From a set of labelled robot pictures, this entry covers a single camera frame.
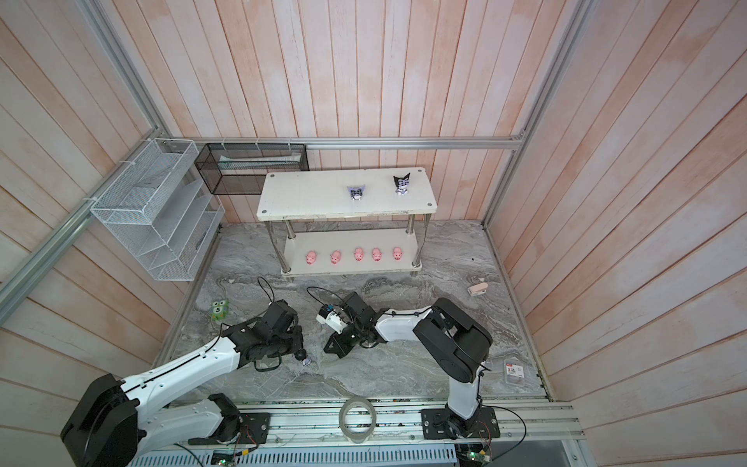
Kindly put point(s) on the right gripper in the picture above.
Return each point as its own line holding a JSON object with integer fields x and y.
{"x": 340, "y": 347}

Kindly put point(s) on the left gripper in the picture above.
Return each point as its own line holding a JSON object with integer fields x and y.
{"x": 298, "y": 342}

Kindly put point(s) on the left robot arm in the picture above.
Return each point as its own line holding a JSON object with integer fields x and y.
{"x": 118, "y": 420}

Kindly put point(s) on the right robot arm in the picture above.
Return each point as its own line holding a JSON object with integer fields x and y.
{"x": 457, "y": 343}

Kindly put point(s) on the green frog block toy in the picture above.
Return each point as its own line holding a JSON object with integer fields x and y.
{"x": 220, "y": 310}

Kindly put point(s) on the clear tape roll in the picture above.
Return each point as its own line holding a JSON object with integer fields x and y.
{"x": 357, "y": 419}

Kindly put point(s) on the white two-tier shelf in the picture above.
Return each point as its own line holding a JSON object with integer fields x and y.
{"x": 319, "y": 215}

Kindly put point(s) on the pink small toy right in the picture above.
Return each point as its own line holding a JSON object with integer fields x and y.
{"x": 478, "y": 289}

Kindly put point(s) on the black mesh basket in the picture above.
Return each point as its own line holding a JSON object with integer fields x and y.
{"x": 232, "y": 169}

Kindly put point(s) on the clear plastic packet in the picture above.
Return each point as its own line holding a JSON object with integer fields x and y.
{"x": 514, "y": 373}

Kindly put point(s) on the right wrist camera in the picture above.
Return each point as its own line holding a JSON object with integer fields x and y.
{"x": 328, "y": 315}

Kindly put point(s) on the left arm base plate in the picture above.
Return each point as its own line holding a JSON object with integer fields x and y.
{"x": 248, "y": 428}

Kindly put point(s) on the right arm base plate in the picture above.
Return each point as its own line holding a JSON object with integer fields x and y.
{"x": 444, "y": 424}

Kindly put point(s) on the white wire mesh rack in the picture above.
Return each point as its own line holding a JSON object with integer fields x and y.
{"x": 165, "y": 218}

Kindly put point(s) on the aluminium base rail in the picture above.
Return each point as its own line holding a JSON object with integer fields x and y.
{"x": 390, "y": 421}

